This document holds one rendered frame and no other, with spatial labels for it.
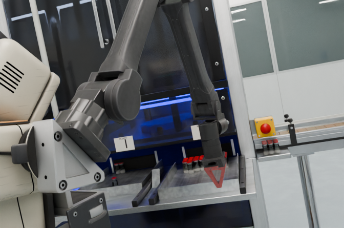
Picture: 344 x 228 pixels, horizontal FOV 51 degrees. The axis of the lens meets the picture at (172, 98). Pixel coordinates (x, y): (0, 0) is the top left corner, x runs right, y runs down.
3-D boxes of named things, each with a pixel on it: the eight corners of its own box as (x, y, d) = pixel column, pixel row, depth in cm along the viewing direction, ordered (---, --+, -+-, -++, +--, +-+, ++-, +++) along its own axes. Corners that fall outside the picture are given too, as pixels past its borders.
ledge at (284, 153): (257, 153, 159) (256, 149, 159) (287, 149, 157) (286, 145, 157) (258, 162, 146) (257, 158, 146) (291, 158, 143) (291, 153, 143)
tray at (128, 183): (109, 174, 167) (107, 166, 167) (163, 166, 162) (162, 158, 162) (76, 201, 134) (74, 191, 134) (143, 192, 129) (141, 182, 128)
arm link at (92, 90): (65, 108, 65) (88, 107, 62) (92, 70, 71) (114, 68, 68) (91, 141, 70) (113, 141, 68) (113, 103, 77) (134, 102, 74)
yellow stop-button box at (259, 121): (257, 135, 151) (254, 118, 151) (274, 132, 150) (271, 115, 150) (257, 138, 144) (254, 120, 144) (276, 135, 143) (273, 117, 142)
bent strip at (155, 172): (154, 184, 135) (151, 169, 135) (162, 183, 135) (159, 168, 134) (145, 198, 121) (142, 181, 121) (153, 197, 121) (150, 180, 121)
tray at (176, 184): (176, 170, 150) (174, 162, 150) (239, 161, 145) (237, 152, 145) (159, 200, 117) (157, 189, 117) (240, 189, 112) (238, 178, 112)
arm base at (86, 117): (28, 133, 61) (76, 127, 55) (53, 99, 66) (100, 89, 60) (61, 163, 66) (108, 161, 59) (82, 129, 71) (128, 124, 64)
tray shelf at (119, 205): (100, 179, 168) (99, 175, 168) (252, 158, 154) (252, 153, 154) (45, 223, 121) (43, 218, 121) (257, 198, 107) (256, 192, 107)
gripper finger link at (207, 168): (231, 181, 117) (225, 152, 116) (230, 188, 110) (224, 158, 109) (210, 184, 118) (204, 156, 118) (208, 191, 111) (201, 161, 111)
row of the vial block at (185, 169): (184, 171, 145) (181, 160, 145) (229, 165, 141) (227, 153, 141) (183, 173, 143) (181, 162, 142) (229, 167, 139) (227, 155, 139)
